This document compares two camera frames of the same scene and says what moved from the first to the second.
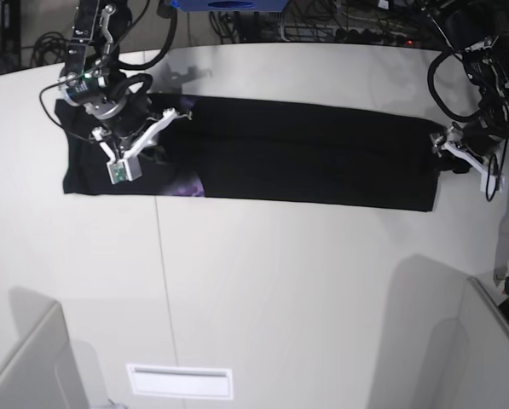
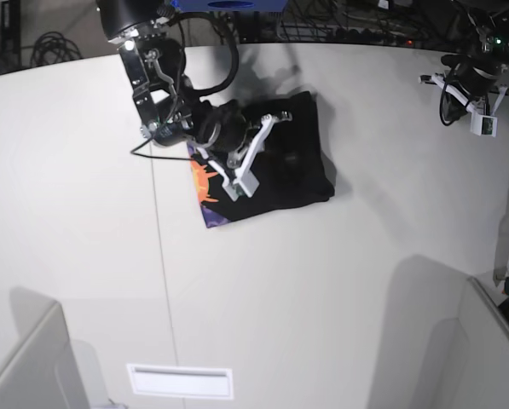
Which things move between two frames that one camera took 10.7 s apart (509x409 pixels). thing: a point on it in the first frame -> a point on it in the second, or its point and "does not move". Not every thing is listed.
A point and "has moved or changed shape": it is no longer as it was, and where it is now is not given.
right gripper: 482,137 -> 465,75
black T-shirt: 266,150 has moved or changed shape
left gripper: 121,117 -> 224,128
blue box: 228,5 does not move
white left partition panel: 43,374 does not move
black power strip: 369,37 does not move
